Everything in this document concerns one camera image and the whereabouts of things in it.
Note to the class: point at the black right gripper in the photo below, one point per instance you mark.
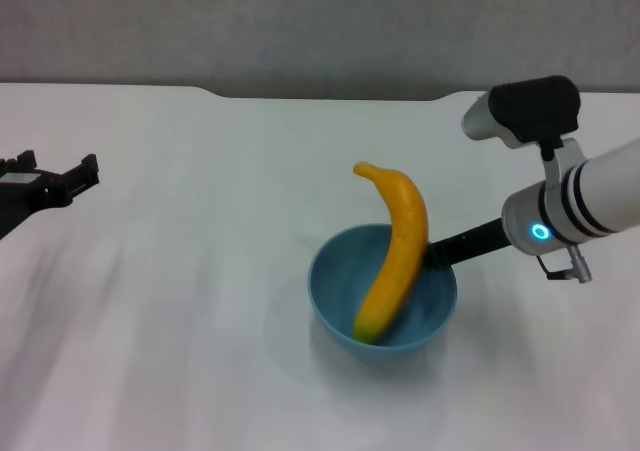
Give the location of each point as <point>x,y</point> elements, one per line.
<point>475,243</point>

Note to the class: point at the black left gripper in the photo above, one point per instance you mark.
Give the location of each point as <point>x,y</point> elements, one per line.
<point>20,196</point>

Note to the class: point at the blue bowl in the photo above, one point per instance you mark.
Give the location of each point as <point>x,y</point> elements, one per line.
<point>340,291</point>

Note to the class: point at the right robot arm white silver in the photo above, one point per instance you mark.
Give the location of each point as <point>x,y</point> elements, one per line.
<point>580,206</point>

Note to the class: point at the yellow banana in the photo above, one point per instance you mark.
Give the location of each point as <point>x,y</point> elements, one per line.
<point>402,241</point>

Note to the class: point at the right wrist camera black silver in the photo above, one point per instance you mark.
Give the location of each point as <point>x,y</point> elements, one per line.
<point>530,108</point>

